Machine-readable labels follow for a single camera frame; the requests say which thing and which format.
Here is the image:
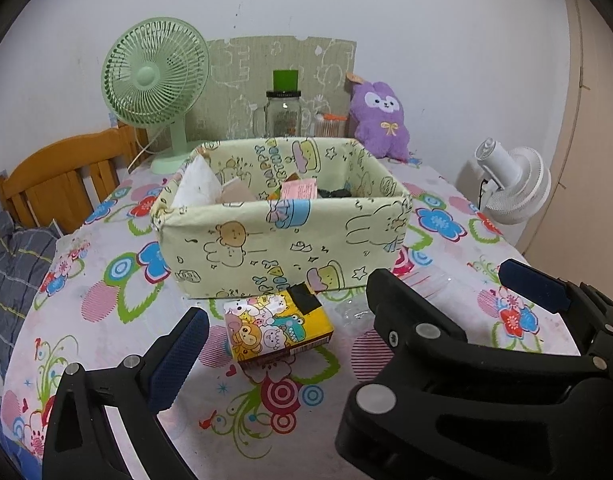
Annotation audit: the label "purple plush bunny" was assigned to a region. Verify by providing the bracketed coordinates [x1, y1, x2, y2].
[347, 79, 413, 162]

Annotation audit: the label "pink paper packet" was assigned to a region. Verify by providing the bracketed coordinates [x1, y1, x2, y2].
[280, 178, 318, 201]

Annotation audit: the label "items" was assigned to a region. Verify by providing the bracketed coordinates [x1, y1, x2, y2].
[174, 155, 225, 207]

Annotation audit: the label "green box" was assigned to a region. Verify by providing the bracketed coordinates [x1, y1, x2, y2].
[273, 69, 300, 93]

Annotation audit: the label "glass jar with black lid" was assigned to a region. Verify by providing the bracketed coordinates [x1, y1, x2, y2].
[254, 90, 302, 139]

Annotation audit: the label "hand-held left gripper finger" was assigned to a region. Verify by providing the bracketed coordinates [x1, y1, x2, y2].
[41, 306, 210, 480]

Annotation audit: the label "grey plaid blanket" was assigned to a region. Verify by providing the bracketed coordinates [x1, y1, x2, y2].
[0, 210, 60, 362]

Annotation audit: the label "white fan cable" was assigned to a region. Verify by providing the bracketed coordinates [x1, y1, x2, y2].
[128, 127, 160, 172]

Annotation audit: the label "beige cloth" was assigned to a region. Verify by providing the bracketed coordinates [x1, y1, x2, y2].
[221, 177, 258, 205]

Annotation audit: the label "folded patterned fabric panel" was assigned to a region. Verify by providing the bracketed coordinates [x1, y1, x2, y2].
[205, 36, 358, 142]

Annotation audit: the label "beige wooden panel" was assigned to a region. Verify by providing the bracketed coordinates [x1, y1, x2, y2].
[531, 0, 613, 282]

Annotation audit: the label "wooden chair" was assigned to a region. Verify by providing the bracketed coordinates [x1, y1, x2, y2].
[0, 125, 150, 234]

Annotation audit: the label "green desk fan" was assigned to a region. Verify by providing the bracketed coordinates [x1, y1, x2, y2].
[102, 17, 211, 174]

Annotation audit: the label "small orange-lidded container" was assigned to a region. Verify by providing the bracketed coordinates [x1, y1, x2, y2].
[314, 112, 349, 139]

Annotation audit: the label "white desk fan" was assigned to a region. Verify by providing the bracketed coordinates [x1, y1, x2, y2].
[474, 137, 553, 226]

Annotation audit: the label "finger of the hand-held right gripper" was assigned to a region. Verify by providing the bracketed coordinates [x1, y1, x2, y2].
[335, 269, 595, 480]
[499, 259, 613, 376]

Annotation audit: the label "yellow cartoon fabric storage box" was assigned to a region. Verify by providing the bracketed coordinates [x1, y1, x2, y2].
[150, 136, 414, 302]

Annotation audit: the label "cartoon animal tissue box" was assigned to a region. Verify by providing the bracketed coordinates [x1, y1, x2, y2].
[224, 282, 335, 371]

